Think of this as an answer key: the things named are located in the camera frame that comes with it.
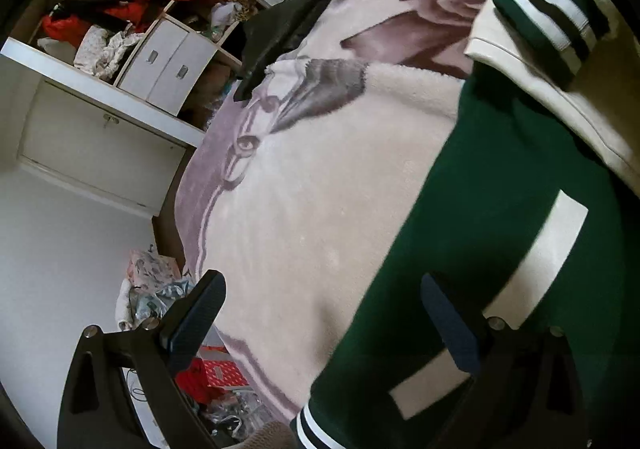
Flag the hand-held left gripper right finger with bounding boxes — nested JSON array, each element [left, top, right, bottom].
[[421, 273, 598, 449]]

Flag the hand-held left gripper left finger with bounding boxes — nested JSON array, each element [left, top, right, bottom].
[[56, 270, 227, 449]]

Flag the green varsity jacket cream sleeves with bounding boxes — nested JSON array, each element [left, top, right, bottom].
[[295, 0, 640, 449]]

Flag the white patterned clothes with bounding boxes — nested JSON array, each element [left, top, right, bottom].
[[74, 24, 146, 80]]

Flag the red dotted box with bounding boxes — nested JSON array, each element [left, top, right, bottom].
[[175, 344, 251, 405]]

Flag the crumpled plastic bags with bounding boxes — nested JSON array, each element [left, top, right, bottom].
[[199, 389, 273, 442]]

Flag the grey knit cloth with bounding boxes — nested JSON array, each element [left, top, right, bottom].
[[232, 421, 301, 449]]

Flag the floral plush blanket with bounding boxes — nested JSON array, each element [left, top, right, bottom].
[[172, 0, 551, 425]]

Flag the white cabinet door with lock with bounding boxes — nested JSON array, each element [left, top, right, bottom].
[[19, 79, 190, 211]]

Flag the white wardrobe drawer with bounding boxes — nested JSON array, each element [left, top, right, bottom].
[[118, 22, 188, 97], [148, 32, 217, 117]]

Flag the white open wardrobe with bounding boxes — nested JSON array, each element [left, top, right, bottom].
[[0, 0, 266, 220]]

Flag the black flat case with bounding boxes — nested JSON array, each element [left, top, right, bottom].
[[233, 0, 333, 102]]

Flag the leopard print cloth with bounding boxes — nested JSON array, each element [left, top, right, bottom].
[[214, 0, 258, 26]]

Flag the brown bed frame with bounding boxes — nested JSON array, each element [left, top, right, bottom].
[[151, 144, 203, 280]]

